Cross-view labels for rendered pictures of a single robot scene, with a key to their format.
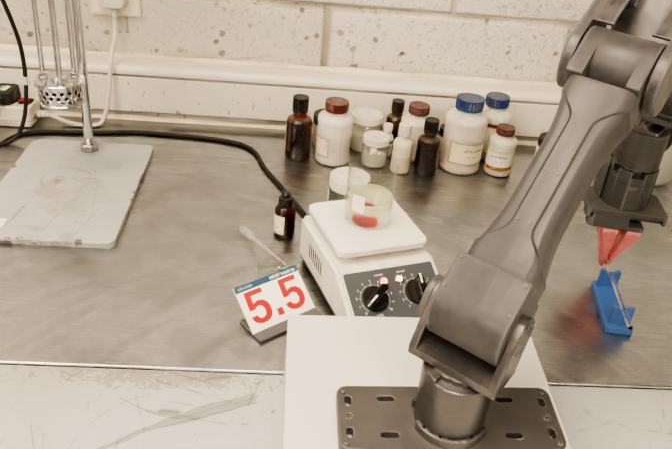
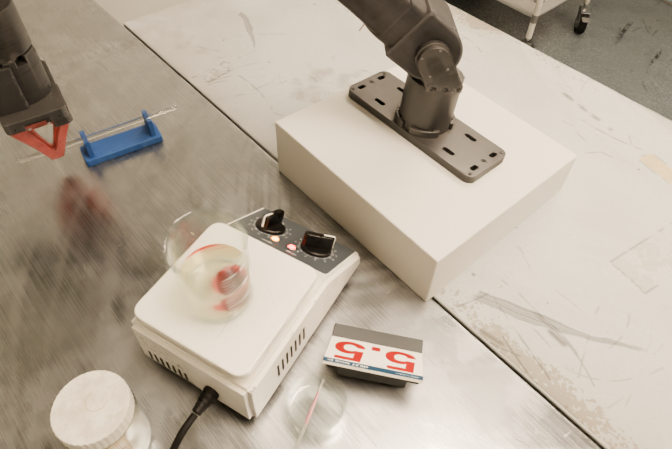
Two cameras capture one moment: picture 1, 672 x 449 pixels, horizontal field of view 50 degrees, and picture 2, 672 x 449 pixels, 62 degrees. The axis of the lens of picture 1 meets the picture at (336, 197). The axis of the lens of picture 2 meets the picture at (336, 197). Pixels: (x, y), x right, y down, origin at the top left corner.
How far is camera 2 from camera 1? 90 cm
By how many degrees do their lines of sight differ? 89
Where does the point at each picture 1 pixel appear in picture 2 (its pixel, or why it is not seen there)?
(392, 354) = (398, 174)
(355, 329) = (399, 208)
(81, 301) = not seen: outside the picture
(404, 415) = (448, 137)
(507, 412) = (388, 97)
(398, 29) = not seen: outside the picture
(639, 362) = (188, 115)
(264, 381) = (455, 303)
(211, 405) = (517, 316)
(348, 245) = (296, 274)
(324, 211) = (244, 346)
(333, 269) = (324, 288)
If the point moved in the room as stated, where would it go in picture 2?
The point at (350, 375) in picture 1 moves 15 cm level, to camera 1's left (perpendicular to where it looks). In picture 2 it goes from (445, 186) to (556, 282)
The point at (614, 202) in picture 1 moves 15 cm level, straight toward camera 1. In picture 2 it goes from (46, 87) to (186, 72)
